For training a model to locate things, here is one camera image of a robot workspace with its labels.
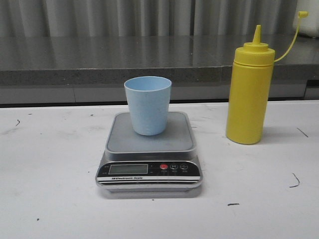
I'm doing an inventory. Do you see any light blue plastic cup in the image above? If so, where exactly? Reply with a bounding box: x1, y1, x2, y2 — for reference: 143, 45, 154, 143
124, 76, 172, 136

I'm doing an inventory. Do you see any yellow squeeze bottle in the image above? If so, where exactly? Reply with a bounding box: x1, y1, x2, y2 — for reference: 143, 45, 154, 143
225, 10, 309, 145

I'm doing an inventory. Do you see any silver electronic kitchen scale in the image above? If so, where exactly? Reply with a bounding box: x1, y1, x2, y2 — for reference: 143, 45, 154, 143
95, 112, 203, 198

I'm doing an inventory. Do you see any grey stone counter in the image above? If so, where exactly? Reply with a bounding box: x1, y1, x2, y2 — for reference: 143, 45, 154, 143
0, 34, 319, 105

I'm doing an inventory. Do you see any white pleated curtain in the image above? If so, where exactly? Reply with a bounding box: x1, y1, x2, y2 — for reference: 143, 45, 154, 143
0, 0, 297, 37

